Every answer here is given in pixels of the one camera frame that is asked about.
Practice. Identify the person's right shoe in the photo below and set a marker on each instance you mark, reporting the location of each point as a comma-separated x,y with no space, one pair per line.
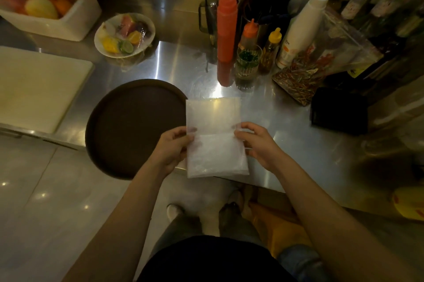
234,199

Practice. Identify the white plate of cut fruit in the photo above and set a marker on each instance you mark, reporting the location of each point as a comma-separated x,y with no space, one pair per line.
124,34

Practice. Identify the white bottle with white cap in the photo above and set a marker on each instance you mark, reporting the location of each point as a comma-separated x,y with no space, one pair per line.
303,29

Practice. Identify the clear bag of white powder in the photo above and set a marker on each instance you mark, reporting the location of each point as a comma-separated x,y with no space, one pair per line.
214,139

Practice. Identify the glass with green garnish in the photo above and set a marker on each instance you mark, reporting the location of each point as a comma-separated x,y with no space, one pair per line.
247,66

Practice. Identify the person's right forearm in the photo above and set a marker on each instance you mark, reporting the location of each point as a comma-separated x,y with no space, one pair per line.
338,225

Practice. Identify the white cutting board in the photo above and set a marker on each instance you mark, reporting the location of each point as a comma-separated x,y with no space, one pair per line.
36,89

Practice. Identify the black ice bucket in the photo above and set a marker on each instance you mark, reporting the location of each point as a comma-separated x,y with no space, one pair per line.
265,10

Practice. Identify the black box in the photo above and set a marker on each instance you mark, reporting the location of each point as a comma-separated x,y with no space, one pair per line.
339,111

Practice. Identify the person's shoe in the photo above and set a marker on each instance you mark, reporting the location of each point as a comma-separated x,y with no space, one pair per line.
174,211
234,199

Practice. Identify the person's right thumb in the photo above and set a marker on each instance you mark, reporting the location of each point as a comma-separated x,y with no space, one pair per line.
243,137

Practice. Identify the tall red squeeze bottle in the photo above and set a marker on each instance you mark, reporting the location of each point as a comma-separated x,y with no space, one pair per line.
227,26

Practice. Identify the yellow container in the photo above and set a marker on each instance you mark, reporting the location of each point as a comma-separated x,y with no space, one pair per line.
409,202

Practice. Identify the person's left forearm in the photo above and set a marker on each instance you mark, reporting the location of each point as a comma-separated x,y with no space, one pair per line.
116,225

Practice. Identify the person's left thumb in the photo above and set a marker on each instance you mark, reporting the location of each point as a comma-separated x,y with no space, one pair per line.
184,141

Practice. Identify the white tub of fruit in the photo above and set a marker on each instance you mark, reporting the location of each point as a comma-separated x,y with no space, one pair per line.
49,6

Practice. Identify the person's left shoe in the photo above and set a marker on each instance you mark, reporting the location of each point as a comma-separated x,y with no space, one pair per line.
174,211

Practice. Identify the round brown serving tray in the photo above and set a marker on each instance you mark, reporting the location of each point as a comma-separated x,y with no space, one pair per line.
132,129

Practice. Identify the person's black shirt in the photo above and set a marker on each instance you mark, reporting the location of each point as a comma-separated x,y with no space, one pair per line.
215,260

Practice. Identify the person's left hand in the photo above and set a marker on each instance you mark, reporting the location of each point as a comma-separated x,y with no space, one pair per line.
170,151

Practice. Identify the person's right hand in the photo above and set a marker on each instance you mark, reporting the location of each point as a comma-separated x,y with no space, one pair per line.
261,146

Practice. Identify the small orange-capped squeeze bottle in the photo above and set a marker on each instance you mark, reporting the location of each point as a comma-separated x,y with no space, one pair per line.
249,34

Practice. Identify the small yellow-capped squeeze bottle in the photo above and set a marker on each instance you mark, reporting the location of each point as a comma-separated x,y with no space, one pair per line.
271,48

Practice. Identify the clear bag of dried chilies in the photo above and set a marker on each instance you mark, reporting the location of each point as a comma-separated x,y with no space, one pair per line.
328,59

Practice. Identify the person's legs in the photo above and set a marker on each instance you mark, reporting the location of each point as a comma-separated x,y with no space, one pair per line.
232,232

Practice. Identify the orange cloth under counter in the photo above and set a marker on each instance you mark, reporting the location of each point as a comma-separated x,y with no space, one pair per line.
278,228

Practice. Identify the row of liquor bottles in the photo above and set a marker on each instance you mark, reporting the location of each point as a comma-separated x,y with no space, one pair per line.
381,3

